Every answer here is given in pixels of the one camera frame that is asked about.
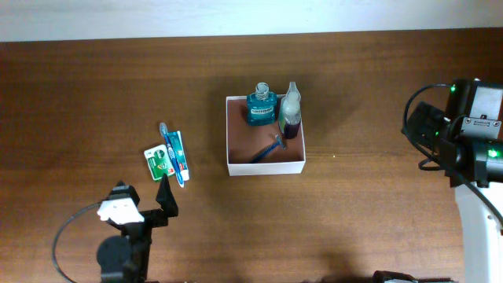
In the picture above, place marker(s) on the blue disposable razor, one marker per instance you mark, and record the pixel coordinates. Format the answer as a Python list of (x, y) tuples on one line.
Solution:
[(260, 156)]

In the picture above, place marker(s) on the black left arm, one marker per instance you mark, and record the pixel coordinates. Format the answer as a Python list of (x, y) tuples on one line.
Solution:
[(125, 258)]

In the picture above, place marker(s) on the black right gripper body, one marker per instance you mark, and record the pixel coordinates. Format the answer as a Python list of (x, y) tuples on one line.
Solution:
[(429, 125)]

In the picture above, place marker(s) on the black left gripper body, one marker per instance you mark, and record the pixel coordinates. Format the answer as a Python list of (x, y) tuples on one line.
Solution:
[(152, 219)]

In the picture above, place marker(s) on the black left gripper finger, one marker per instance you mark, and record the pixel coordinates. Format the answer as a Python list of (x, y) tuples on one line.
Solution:
[(165, 198), (120, 184)]

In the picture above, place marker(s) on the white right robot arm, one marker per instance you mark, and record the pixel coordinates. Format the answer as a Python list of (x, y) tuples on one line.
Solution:
[(465, 141)]

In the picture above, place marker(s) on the teal toothpaste tube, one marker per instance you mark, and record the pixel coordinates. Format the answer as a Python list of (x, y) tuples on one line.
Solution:
[(177, 145)]

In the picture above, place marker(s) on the white square cardboard box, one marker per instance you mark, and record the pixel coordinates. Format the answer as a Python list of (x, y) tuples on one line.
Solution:
[(245, 142)]

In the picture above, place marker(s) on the blue toothbrush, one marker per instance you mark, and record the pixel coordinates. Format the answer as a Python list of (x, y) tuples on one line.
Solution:
[(171, 154)]

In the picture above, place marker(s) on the teal mouthwash bottle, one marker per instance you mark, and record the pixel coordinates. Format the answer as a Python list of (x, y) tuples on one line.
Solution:
[(261, 106)]

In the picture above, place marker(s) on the clear soap pump bottle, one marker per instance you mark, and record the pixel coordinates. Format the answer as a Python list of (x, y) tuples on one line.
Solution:
[(289, 118)]

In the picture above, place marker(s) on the green Dettol soap bar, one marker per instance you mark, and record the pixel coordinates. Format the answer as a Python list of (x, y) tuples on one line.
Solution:
[(159, 163)]

